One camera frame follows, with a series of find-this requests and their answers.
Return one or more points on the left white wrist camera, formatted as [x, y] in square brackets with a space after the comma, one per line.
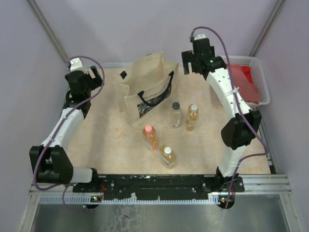
[75, 64]

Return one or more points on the red cloth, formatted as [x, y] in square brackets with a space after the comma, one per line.
[247, 72]

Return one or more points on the amber bottle white cap tall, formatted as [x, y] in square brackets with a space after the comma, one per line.
[192, 116]

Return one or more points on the pink cloth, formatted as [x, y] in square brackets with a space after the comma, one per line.
[249, 92]

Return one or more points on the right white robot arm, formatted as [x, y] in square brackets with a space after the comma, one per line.
[243, 122]

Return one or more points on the aluminium frame rail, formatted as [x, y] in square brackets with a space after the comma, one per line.
[254, 184]

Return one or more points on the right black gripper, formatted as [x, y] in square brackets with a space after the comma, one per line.
[188, 57]

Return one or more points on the beige canvas tote bag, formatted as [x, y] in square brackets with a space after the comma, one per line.
[145, 86]

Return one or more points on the orange bottle pink cap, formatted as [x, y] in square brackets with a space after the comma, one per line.
[150, 137]

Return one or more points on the white plastic basket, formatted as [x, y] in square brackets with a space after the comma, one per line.
[258, 77]

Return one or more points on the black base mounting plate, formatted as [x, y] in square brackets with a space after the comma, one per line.
[163, 187]

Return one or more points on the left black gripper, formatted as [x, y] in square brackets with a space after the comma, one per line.
[96, 81]

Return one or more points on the clear bottle dark cap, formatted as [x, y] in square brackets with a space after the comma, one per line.
[175, 115]

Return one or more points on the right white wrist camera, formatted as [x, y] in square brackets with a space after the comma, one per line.
[197, 37]

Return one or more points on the yellow bottle white cap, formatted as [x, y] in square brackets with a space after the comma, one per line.
[167, 156]

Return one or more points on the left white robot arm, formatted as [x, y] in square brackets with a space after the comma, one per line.
[49, 161]

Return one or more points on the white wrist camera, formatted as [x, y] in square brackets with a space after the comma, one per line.
[75, 64]
[197, 37]

